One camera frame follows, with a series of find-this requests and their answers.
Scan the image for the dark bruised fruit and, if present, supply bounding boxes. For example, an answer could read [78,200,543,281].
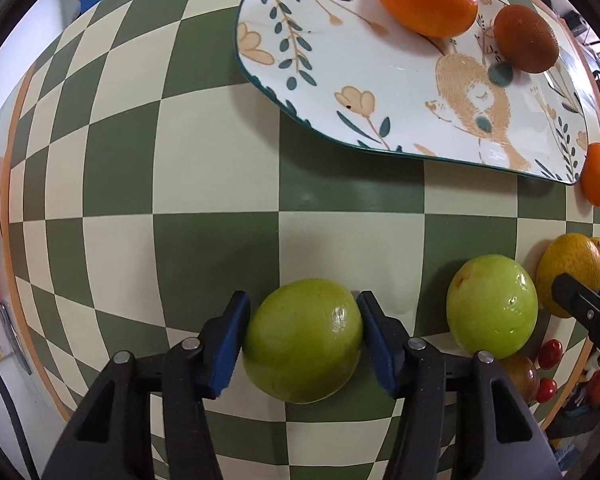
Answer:
[497,354,540,405]

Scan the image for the large yellow citrus fruit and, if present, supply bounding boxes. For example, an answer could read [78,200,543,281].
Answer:
[535,233,600,318]

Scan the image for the black cable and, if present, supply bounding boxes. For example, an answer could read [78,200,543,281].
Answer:
[0,350,41,480]

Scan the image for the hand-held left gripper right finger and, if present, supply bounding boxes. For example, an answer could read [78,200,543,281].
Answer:
[356,290,563,480]

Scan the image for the floral ceramic plate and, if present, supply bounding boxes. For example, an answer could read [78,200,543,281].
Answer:
[235,0,588,186]

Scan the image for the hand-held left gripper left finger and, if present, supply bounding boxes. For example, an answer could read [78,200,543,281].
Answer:
[40,290,253,480]

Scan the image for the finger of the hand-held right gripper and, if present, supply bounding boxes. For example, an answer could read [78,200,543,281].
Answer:
[551,272,600,376]

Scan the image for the brown round fruit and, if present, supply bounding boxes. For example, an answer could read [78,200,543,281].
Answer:
[493,4,560,74]

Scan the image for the green apple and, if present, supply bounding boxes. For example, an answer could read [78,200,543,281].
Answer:
[242,278,365,404]
[446,255,539,359]

